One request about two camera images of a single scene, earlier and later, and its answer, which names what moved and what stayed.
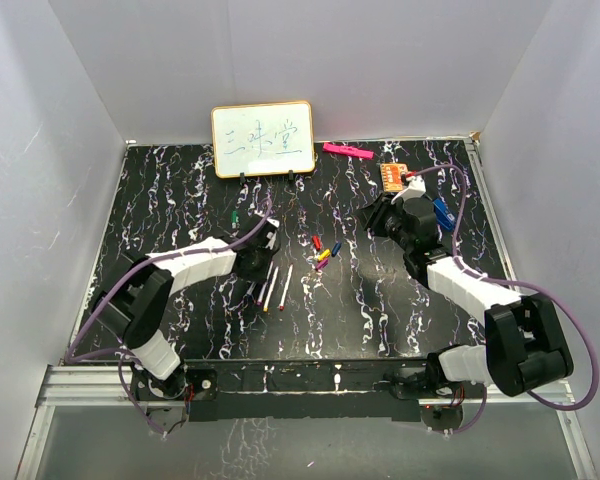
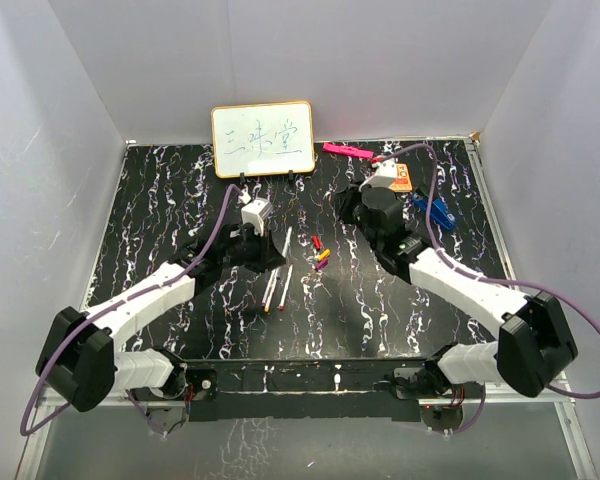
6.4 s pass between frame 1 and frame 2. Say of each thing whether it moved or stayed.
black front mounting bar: stayed
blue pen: moved
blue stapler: stayed
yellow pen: stayed
